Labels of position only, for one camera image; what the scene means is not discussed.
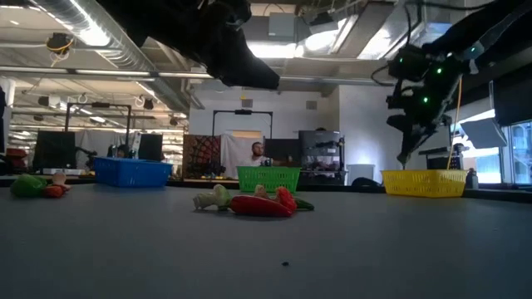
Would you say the blue plastic basket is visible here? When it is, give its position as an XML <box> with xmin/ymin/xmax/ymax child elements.
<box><xmin>92</xmin><ymin>156</ymin><xmax>174</xmax><ymax>189</ymax></box>

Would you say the white bin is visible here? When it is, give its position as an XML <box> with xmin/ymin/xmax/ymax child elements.
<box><xmin>346</xmin><ymin>163</ymin><xmax>376</xmax><ymax>186</ymax></box>

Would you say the whiteboard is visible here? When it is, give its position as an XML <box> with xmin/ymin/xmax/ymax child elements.
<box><xmin>402</xmin><ymin>123</ymin><xmax>452</xmax><ymax>171</ymax></box>

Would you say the silver ventilation duct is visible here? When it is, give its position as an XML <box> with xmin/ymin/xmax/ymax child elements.
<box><xmin>31</xmin><ymin>0</ymin><xmax>192</xmax><ymax>113</ymax></box>

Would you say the orange-red pepper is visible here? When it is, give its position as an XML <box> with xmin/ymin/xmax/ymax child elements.
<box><xmin>273</xmin><ymin>186</ymin><xmax>298</xmax><ymax>216</ymax></box>

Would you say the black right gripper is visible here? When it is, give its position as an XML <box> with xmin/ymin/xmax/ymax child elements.
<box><xmin>386</xmin><ymin>42</ymin><xmax>465</xmax><ymax>167</ymax></box>

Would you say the person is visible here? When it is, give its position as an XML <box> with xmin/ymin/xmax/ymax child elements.
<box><xmin>240</xmin><ymin>141</ymin><xmax>293</xmax><ymax>168</ymax></box>
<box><xmin>108</xmin><ymin>143</ymin><xmax>133</xmax><ymax>159</ymax></box>

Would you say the black rectangular panel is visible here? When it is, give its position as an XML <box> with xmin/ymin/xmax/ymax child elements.
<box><xmin>489</xmin><ymin>76</ymin><xmax>532</xmax><ymax>127</ymax></box>

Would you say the yellow plastic basket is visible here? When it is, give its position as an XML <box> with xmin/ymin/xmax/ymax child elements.
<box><xmin>381</xmin><ymin>169</ymin><xmax>469</xmax><ymax>199</ymax></box>

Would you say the white and green bok choy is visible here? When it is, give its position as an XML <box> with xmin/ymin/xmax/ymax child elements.
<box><xmin>192</xmin><ymin>184</ymin><xmax>233</xmax><ymax>212</ymax></box>

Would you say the yellow cable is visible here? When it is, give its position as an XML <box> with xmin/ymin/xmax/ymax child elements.
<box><xmin>446</xmin><ymin>76</ymin><xmax>464</xmax><ymax>170</ymax></box>

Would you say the green plastic basket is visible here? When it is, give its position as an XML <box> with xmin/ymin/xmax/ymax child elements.
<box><xmin>236</xmin><ymin>165</ymin><xmax>303</xmax><ymax>194</ymax></box>

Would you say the small red tomato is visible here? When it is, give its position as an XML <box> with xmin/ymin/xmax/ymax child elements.
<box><xmin>43</xmin><ymin>184</ymin><xmax>71</xmax><ymax>199</ymax></box>

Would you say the black flat panel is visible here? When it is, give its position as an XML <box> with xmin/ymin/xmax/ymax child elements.
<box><xmin>264</xmin><ymin>138</ymin><xmax>301</xmax><ymax>168</ymax></box>

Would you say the black metal camera frame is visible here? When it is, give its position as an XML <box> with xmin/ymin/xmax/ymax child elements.
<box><xmin>211</xmin><ymin>109</ymin><xmax>274</xmax><ymax>140</ymax></box>
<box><xmin>64</xmin><ymin>102</ymin><xmax>133</xmax><ymax>159</ymax></box>

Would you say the black monitor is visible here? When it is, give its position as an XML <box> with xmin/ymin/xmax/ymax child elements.
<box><xmin>32</xmin><ymin>130</ymin><xmax>77</xmax><ymax>169</ymax></box>
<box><xmin>138</xmin><ymin>133</ymin><xmax>164</xmax><ymax>162</ymax></box>

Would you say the dark bottle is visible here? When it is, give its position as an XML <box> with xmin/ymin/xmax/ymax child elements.
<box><xmin>465</xmin><ymin>167</ymin><xmax>480</xmax><ymax>190</ymax></box>

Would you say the grey ceiling box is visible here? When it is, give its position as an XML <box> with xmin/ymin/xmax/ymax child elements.
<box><xmin>268</xmin><ymin>12</ymin><xmax>297</xmax><ymax>39</ymax></box>

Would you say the bright ceiling light panel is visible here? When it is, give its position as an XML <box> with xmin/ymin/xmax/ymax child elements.
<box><xmin>247</xmin><ymin>41</ymin><xmax>298</xmax><ymax>60</ymax></box>

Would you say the white cloth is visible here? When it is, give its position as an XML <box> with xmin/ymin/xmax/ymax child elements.
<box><xmin>74</xmin><ymin>130</ymin><xmax>141</xmax><ymax>164</ymax></box>
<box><xmin>219</xmin><ymin>131</ymin><xmax>265</xmax><ymax>179</ymax></box>

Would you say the dark patterned cloth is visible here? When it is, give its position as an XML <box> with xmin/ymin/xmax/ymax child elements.
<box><xmin>182</xmin><ymin>134</ymin><xmax>221</xmax><ymax>179</ymax></box>

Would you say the green lettuce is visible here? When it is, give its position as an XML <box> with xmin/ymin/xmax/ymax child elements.
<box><xmin>10</xmin><ymin>173</ymin><xmax>49</xmax><ymax>199</ymax></box>

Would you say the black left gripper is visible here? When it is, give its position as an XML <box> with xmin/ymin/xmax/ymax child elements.
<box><xmin>182</xmin><ymin>0</ymin><xmax>281</xmax><ymax>91</ymax></box>

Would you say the long red chili pepper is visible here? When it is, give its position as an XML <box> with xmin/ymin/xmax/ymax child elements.
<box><xmin>229</xmin><ymin>195</ymin><xmax>293</xmax><ymax>218</ymax></box>

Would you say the black ceiling cable reel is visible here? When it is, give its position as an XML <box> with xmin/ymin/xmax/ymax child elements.
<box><xmin>45</xmin><ymin>32</ymin><xmax>75</xmax><ymax>67</ymax></box>

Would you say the red box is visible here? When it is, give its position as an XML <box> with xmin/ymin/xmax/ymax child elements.
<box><xmin>5</xmin><ymin>148</ymin><xmax>29</xmax><ymax>170</ymax></box>

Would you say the grey ceiling pipe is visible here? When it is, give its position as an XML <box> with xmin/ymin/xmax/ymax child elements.
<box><xmin>0</xmin><ymin>66</ymin><xmax>396</xmax><ymax>87</ymax></box>

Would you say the glass window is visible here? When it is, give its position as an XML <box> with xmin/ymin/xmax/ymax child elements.
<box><xmin>507</xmin><ymin>120</ymin><xmax>532</xmax><ymax>185</ymax></box>

